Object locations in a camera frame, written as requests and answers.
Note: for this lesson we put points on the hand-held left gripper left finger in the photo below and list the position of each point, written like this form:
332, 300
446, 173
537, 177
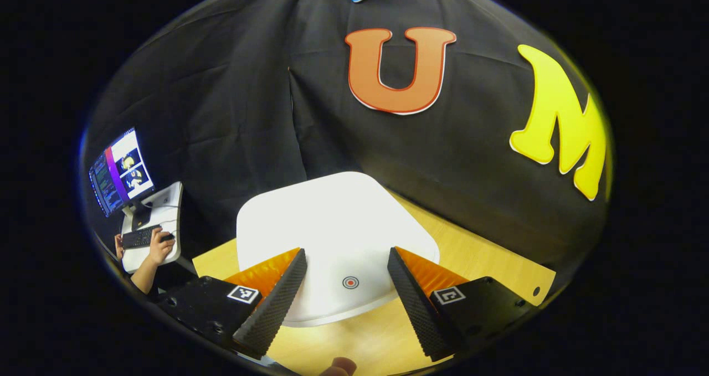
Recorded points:
282, 304

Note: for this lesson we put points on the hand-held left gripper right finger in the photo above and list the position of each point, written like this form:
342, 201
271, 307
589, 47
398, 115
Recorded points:
412, 304

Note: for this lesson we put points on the white desktop garbage bin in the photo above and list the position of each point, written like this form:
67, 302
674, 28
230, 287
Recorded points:
338, 221

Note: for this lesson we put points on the wooden desktop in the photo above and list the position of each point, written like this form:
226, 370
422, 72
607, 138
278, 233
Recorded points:
487, 259

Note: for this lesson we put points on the white side desk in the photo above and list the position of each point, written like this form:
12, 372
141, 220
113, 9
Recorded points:
166, 204

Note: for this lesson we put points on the black keyboard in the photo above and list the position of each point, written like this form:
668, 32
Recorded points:
138, 236

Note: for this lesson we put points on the black monitor stand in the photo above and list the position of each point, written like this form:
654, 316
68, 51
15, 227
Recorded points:
141, 215

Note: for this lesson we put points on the black backdrop cloth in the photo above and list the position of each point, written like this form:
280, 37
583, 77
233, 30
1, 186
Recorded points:
249, 116

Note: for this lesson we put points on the computer monitor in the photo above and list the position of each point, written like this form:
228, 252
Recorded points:
124, 171

